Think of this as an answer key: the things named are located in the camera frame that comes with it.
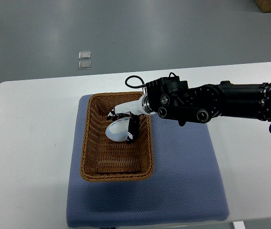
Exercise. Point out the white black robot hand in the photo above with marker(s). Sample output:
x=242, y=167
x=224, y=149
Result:
x=136, y=107

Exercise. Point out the blue white plush toy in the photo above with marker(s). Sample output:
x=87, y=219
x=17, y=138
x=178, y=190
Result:
x=117, y=131

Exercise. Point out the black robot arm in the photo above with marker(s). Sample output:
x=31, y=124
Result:
x=171, y=98

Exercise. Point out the brown wicker basket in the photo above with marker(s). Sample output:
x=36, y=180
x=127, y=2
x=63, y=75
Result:
x=104, y=160

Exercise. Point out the lower metal floor plate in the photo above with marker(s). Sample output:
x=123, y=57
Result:
x=84, y=65

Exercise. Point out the metal floor plate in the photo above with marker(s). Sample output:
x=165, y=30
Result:
x=84, y=65
x=84, y=55

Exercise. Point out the upper metal floor plate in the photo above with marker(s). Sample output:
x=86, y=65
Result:
x=84, y=55

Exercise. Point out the blue foam mat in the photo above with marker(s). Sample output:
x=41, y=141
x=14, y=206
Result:
x=186, y=185

